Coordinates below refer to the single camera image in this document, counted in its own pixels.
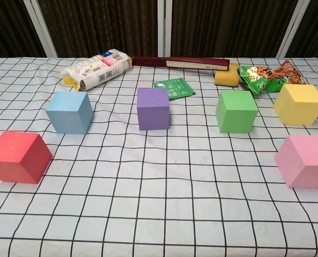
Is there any green foam cube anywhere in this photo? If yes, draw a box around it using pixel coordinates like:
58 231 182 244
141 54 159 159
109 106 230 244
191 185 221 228
216 90 258 134

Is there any light blue foam cube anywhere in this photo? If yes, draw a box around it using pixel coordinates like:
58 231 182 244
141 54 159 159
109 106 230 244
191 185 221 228
45 90 94 134

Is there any red foam cube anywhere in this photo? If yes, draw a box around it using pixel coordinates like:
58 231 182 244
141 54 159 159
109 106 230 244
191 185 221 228
0 130 53 185

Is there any pink foam cube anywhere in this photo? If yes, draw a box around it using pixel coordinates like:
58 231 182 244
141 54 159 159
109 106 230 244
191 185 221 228
274 134 318 189

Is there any purple foam cube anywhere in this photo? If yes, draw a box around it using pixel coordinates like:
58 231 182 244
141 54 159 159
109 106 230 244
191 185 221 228
136 87 171 131

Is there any green tea sachet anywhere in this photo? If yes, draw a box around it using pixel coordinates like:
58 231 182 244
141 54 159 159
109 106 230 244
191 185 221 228
153 77 197 100

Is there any dark red book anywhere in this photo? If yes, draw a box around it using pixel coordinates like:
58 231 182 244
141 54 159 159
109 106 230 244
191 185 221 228
132 56 231 72

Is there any white black grid tablecloth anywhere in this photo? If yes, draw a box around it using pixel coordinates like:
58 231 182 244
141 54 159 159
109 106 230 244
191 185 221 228
0 56 318 257

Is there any yellow sponge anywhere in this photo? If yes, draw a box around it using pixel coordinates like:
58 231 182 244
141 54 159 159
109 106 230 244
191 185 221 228
214 63 240 87

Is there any white printed snack pack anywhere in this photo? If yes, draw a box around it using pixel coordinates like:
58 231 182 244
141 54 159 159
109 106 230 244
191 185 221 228
61 48 133 92

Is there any green orange snack bag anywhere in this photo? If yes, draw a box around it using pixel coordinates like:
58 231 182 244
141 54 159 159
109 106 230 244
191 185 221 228
237 59 307 97

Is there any yellow foam cube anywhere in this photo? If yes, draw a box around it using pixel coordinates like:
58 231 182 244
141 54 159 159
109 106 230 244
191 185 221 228
273 84 318 126

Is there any white partition frame post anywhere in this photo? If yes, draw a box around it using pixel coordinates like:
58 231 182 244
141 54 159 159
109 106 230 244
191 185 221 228
157 0 173 57
276 0 318 58
23 0 59 58

